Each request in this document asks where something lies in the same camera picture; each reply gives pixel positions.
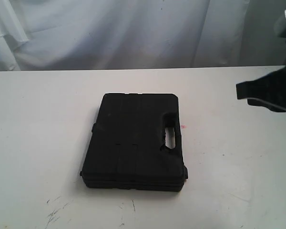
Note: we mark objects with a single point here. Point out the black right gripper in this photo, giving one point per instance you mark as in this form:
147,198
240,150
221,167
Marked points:
268,91

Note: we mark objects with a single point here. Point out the black plastic tool case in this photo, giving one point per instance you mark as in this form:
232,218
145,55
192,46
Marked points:
136,143

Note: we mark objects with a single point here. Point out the white backdrop curtain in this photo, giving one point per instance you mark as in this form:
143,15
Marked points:
37,35

